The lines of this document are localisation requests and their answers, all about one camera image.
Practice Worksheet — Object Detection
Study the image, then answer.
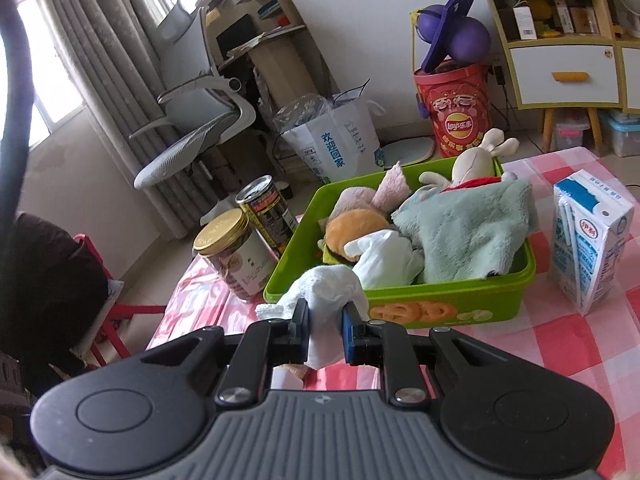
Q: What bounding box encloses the white sock cloth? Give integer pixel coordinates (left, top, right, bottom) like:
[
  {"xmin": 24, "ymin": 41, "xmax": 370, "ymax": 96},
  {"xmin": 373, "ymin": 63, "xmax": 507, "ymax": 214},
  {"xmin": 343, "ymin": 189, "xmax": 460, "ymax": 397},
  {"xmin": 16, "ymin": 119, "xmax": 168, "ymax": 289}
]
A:
[{"xmin": 255, "ymin": 264, "xmax": 369, "ymax": 370}]

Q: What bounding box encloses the plush hamburger toy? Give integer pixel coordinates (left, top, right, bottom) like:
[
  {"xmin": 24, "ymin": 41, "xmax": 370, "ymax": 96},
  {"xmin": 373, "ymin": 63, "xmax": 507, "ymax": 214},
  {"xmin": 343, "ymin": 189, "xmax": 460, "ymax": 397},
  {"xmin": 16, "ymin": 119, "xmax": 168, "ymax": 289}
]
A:
[{"xmin": 319, "ymin": 208, "xmax": 390, "ymax": 264}]

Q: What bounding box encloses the green microfiber cloth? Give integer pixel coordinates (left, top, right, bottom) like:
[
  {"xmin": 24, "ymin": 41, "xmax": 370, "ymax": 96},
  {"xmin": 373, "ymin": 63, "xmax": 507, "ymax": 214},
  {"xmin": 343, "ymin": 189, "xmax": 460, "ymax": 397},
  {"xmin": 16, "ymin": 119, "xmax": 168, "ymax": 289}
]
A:
[{"xmin": 392, "ymin": 179, "xmax": 538, "ymax": 284}]

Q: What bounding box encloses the cream bunny doll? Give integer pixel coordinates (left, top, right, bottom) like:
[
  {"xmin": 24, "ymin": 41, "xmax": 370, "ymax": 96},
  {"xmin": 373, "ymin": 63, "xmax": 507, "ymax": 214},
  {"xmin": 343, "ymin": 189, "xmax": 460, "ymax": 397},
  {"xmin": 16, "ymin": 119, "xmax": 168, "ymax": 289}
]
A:
[{"xmin": 419, "ymin": 128, "xmax": 520, "ymax": 190}]

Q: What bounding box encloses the santa plush toy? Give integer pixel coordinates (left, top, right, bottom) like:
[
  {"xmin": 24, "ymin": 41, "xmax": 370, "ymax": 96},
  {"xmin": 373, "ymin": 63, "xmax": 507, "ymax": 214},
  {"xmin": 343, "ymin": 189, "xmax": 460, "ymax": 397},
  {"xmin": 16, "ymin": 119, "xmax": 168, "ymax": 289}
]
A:
[{"xmin": 442, "ymin": 172, "xmax": 518, "ymax": 193}]

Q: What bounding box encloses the gold lid cookie jar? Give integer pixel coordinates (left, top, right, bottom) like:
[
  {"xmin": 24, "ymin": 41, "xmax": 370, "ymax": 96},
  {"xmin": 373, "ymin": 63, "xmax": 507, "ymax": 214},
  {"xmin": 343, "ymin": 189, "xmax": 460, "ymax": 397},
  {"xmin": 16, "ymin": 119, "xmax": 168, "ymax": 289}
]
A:
[{"xmin": 193, "ymin": 208, "xmax": 277, "ymax": 301}]

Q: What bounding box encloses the green plastic bin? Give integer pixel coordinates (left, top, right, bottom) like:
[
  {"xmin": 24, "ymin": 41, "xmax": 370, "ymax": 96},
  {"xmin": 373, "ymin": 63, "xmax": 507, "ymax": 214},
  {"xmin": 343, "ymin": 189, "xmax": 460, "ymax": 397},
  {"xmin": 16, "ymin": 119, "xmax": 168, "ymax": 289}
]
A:
[{"xmin": 264, "ymin": 158, "xmax": 537, "ymax": 328}]

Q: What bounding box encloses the black yellow tin can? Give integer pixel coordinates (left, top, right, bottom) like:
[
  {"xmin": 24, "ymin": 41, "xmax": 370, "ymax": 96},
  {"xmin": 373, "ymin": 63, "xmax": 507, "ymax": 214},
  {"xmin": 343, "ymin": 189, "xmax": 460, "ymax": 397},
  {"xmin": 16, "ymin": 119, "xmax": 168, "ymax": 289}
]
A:
[{"xmin": 235, "ymin": 174, "xmax": 298, "ymax": 257}]

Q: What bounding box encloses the red stool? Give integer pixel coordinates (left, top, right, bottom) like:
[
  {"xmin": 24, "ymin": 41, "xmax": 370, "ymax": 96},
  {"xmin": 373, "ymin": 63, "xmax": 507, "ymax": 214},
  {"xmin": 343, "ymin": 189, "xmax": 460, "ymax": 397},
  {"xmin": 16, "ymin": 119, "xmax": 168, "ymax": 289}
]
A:
[{"xmin": 72, "ymin": 234, "xmax": 167, "ymax": 366}]

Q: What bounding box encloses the white bathroom scale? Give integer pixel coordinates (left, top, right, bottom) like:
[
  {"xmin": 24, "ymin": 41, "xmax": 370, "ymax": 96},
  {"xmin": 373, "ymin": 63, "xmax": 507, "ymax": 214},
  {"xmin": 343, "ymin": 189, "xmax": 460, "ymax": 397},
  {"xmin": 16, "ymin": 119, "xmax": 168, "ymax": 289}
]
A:
[{"xmin": 382, "ymin": 136, "xmax": 435, "ymax": 169}]

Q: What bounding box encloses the white paper bag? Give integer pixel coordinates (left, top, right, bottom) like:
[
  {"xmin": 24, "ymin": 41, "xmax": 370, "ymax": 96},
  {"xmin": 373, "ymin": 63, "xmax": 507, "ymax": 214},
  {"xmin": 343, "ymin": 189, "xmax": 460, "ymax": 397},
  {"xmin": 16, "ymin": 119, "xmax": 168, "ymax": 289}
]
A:
[{"xmin": 273, "ymin": 84, "xmax": 385, "ymax": 183}]

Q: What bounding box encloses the grey office chair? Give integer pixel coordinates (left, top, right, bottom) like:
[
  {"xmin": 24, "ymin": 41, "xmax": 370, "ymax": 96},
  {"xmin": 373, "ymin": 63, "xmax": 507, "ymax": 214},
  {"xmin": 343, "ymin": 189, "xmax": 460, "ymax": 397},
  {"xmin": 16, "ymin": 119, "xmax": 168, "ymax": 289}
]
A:
[{"xmin": 129, "ymin": 3, "xmax": 256, "ymax": 190}]

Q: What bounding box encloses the pink checkered tablecloth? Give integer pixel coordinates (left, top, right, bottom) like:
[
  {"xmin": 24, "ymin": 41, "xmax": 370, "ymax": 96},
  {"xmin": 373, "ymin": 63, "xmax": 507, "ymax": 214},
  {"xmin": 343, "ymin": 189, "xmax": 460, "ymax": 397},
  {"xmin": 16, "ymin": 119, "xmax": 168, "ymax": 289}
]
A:
[{"xmin": 148, "ymin": 148, "xmax": 639, "ymax": 478}]

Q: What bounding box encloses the blue white milk carton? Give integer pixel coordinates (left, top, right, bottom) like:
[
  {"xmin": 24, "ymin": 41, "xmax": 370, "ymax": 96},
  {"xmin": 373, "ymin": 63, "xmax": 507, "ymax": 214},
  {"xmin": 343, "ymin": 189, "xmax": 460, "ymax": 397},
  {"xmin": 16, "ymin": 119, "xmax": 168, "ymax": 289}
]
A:
[{"xmin": 549, "ymin": 169, "xmax": 634, "ymax": 315}]

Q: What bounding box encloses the red chips bucket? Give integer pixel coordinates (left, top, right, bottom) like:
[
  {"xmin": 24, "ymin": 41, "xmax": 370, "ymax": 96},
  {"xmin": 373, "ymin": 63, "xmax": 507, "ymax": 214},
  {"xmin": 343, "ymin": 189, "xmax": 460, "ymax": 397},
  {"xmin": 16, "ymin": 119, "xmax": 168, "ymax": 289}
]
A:
[{"xmin": 413, "ymin": 60, "xmax": 491, "ymax": 158}]

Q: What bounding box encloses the purple balance ball toy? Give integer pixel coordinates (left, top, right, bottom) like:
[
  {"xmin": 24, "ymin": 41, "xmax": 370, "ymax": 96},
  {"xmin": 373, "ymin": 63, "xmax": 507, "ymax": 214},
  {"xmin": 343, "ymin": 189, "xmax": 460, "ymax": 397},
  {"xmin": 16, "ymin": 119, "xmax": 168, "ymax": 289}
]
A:
[{"xmin": 414, "ymin": 0, "xmax": 491, "ymax": 74}]

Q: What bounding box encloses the clear storage box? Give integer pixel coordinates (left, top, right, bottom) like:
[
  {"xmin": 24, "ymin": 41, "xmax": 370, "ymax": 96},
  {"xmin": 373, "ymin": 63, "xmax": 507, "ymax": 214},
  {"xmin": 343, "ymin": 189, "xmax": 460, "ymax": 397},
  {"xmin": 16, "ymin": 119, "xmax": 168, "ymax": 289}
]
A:
[{"xmin": 599, "ymin": 110, "xmax": 640, "ymax": 157}]

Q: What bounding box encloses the wooden drawer cabinet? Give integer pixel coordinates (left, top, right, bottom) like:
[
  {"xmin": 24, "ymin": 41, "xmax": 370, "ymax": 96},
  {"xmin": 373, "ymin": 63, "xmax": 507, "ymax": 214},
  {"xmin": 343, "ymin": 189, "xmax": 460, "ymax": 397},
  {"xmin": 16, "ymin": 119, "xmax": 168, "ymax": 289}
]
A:
[{"xmin": 487, "ymin": 0, "xmax": 639, "ymax": 148}]

